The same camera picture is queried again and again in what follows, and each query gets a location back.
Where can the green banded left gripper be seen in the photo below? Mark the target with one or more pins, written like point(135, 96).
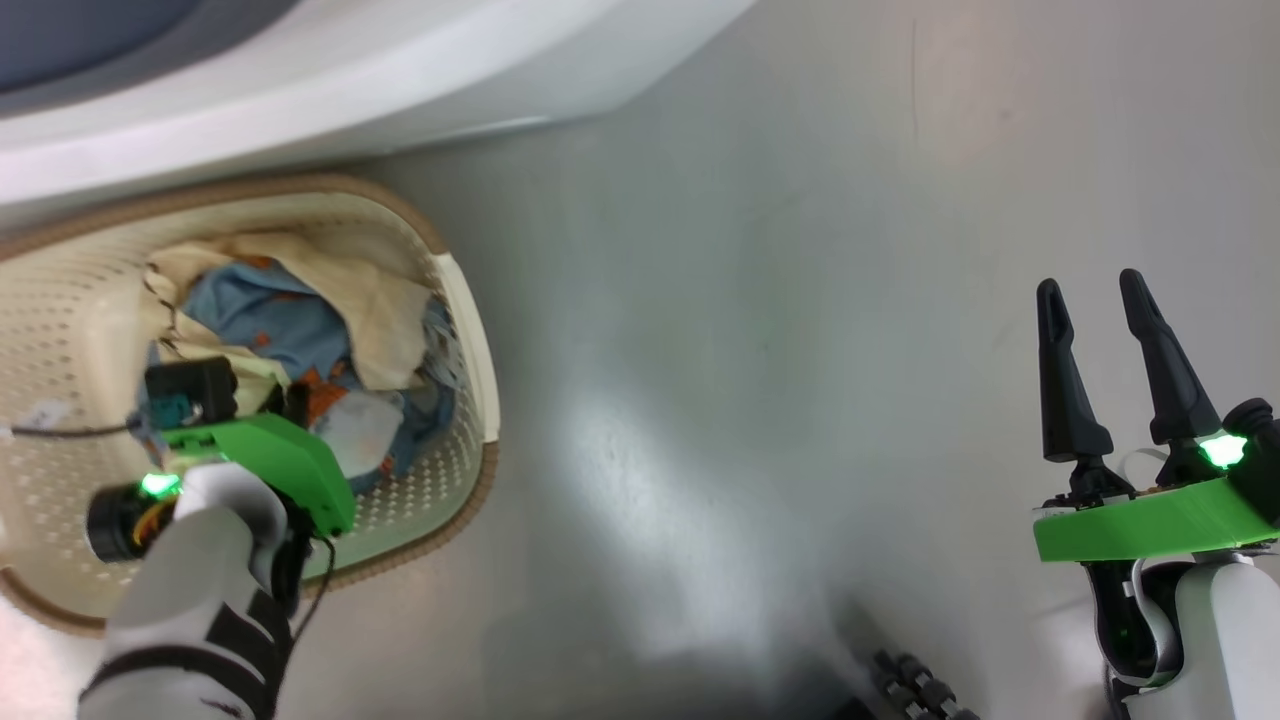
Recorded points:
point(290, 460)

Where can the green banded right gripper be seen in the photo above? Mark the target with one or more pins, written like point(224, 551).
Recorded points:
point(1150, 525)

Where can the bundle of blue-cream clothes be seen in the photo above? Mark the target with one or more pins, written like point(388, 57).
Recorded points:
point(260, 320)

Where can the cream garment with black print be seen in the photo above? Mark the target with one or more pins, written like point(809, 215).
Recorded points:
point(380, 310)

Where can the light blue striped garment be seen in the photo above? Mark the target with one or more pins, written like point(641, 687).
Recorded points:
point(440, 345)

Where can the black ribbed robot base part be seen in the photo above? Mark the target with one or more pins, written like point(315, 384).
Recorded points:
point(910, 690)

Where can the cream perforated laundry basket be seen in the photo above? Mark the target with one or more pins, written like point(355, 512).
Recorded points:
point(60, 330)

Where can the white front-load washing machine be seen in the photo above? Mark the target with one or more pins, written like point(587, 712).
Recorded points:
point(400, 60)

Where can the grey rubber door gasket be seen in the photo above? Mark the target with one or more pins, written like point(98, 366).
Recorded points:
point(220, 35)

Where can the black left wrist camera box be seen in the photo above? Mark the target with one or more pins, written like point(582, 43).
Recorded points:
point(195, 380)

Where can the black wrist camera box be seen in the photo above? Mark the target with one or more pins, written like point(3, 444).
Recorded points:
point(1260, 440)
point(195, 380)

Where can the teal left camera connector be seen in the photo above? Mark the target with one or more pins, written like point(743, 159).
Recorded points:
point(172, 412)

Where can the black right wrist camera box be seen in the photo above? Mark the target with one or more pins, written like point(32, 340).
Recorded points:
point(1260, 440)

